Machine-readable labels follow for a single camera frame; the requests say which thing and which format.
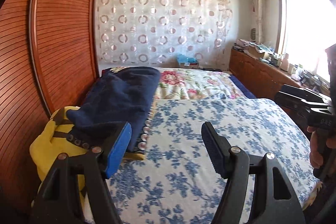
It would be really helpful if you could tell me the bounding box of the navy T-shirt orange print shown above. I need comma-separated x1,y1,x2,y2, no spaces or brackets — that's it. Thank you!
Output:
67,67,161,152

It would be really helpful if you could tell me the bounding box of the blue tissue box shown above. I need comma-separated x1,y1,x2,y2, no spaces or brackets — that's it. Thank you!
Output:
176,54,199,69

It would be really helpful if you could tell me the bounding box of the yellow cloth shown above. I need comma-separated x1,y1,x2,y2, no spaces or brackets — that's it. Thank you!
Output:
30,106,153,181

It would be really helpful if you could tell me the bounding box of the floral pink bed blanket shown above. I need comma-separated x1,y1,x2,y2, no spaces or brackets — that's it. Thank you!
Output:
101,66,257,101

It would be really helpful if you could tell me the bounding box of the white bottle on sideboard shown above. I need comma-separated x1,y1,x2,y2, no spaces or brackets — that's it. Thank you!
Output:
280,53,289,72

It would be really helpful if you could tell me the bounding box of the wooden sideboard cabinet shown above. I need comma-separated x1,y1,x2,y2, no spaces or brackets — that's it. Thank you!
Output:
228,48,332,109

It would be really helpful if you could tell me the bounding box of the sheer circle-patterned curtain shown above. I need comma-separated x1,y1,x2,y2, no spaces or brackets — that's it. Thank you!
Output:
95,0,233,68

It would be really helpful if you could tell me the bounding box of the dark circle-patterned cloth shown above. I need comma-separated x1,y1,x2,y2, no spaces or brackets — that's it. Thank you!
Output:
66,103,155,155

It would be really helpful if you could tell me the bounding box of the clutter pile on sideboard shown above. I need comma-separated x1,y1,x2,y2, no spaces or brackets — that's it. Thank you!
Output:
234,39,273,59

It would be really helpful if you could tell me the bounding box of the blue white floral sheet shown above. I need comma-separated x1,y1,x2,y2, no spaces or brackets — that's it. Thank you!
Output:
84,97,322,224

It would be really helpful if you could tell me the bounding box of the window side curtain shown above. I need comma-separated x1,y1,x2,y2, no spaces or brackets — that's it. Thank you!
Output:
252,0,265,44

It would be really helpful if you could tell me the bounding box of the person's right hand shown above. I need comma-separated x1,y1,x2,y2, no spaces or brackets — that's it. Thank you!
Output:
306,126,336,169

